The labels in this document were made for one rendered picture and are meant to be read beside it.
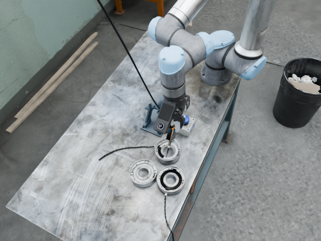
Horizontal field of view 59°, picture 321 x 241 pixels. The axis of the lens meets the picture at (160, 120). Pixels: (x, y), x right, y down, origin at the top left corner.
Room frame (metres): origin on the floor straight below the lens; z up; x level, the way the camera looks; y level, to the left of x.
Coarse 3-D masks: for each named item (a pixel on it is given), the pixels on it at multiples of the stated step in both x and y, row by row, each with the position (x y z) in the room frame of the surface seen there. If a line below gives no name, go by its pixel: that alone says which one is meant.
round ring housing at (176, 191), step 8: (168, 168) 0.48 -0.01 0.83; (176, 168) 0.48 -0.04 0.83; (168, 176) 0.46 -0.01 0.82; (176, 176) 0.45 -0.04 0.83; (184, 176) 0.44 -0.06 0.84; (160, 184) 0.42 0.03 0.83; (168, 184) 0.42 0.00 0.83; (176, 184) 0.42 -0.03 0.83; (184, 184) 0.42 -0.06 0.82; (168, 192) 0.39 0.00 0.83; (176, 192) 0.39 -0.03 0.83
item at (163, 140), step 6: (156, 144) 0.59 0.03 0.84; (180, 144) 0.58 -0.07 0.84; (156, 150) 0.57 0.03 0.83; (162, 150) 0.57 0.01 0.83; (174, 150) 0.56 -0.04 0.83; (180, 150) 0.55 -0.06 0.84; (156, 156) 0.54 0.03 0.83; (168, 156) 0.54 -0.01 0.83; (180, 156) 0.54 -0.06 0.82; (162, 162) 0.52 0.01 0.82; (168, 162) 0.51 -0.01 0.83; (174, 162) 0.52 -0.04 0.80
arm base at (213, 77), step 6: (204, 66) 0.97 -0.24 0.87; (210, 66) 0.93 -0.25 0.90; (204, 72) 0.96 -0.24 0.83; (210, 72) 0.93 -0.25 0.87; (216, 72) 0.92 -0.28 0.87; (222, 72) 0.91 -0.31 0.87; (228, 72) 0.93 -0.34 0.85; (204, 78) 0.93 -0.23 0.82; (210, 78) 0.92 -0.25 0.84; (216, 78) 0.91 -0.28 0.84; (222, 78) 0.92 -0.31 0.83; (228, 78) 0.91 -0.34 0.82; (210, 84) 0.91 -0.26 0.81; (216, 84) 0.90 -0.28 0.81; (222, 84) 0.90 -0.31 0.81
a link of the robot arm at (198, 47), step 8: (176, 32) 0.72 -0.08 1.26; (184, 32) 0.72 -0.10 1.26; (200, 32) 0.71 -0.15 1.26; (176, 40) 0.69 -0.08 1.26; (184, 40) 0.68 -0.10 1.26; (192, 40) 0.67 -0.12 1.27; (200, 40) 0.67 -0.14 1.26; (208, 40) 0.67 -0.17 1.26; (184, 48) 0.64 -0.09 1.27; (192, 48) 0.64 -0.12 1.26; (200, 48) 0.64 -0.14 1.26; (208, 48) 0.65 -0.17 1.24; (192, 56) 0.62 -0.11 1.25; (200, 56) 0.63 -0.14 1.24
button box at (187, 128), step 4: (192, 120) 0.68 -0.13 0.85; (184, 124) 0.66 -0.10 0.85; (188, 124) 0.67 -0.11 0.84; (192, 124) 0.66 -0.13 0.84; (184, 128) 0.65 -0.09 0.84; (188, 128) 0.65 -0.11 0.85; (192, 128) 0.66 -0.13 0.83; (176, 132) 0.66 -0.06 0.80; (180, 132) 0.65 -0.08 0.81; (184, 132) 0.64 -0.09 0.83; (188, 132) 0.63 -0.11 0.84; (188, 136) 0.63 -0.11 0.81
